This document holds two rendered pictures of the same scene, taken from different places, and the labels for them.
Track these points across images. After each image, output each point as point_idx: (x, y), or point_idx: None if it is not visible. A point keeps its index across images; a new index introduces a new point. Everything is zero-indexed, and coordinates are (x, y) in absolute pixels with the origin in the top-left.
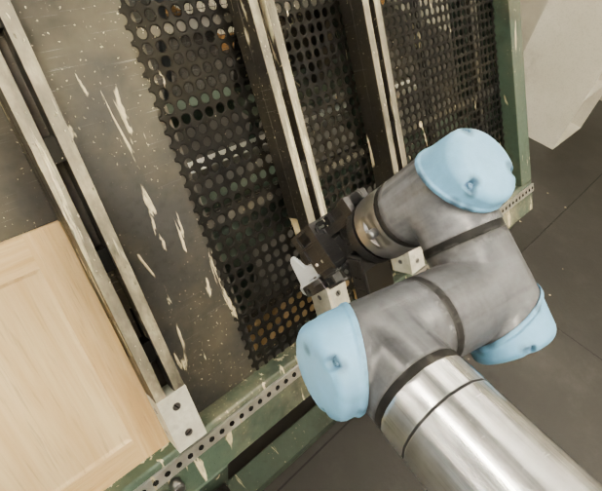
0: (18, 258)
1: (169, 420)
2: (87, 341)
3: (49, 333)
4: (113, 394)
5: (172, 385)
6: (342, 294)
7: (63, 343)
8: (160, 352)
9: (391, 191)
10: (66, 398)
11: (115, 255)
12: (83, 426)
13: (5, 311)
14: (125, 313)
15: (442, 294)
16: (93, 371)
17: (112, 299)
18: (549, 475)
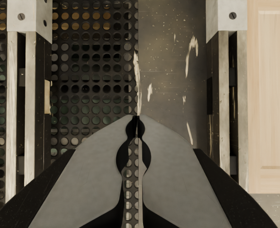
0: (268, 180)
1: (243, 8)
2: (254, 104)
3: (272, 123)
4: (255, 55)
5: (228, 36)
6: (15, 11)
7: (267, 111)
8: (226, 72)
9: None
10: None
11: (227, 167)
12: None
13: None
14: (238, 119)
15: None
16: (259, 80)
17: (243, 135)
18: None
